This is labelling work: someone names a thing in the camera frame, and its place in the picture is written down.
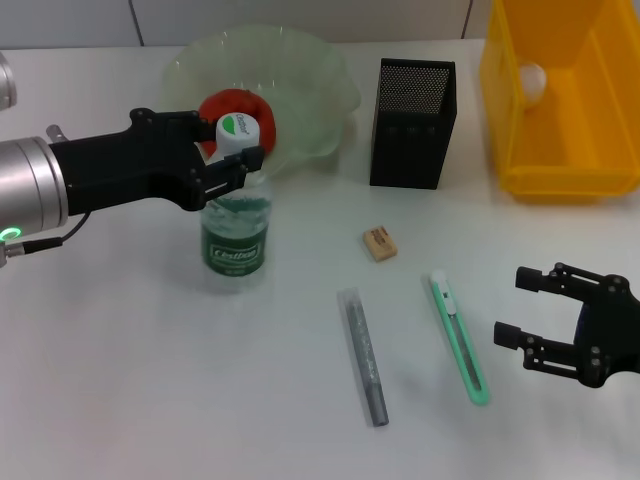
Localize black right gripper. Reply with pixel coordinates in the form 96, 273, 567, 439
492, 261, 640, 390

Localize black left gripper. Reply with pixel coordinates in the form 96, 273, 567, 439
47, 107, 265, 217

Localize red-orange fruit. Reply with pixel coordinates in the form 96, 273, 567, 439
197, 88, 278, 164

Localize clear green-label water bottle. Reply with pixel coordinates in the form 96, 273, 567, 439
199, 113, 275, 291

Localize green utility knife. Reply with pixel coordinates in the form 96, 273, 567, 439
428, 269, 491, 406

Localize tan eraser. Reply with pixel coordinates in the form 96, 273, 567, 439
362, 225, 400, 261

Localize grey pen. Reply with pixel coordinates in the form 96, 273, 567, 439
337, 287, 390, 429

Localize white paper ball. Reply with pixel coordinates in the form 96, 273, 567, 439
517, 62, 549, 109

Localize green glass fruit plate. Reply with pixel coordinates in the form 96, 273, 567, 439
159, 27, 362, 182

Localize black mesh pen holder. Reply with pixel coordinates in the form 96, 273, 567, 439
368, 57, 459, 191

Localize yellow plastic bin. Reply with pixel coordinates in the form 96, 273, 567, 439
479, 0, 640, 204

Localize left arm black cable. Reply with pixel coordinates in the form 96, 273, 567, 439
0, 212, 91, 256

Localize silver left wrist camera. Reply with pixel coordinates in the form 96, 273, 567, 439
0, 49, 19, 109

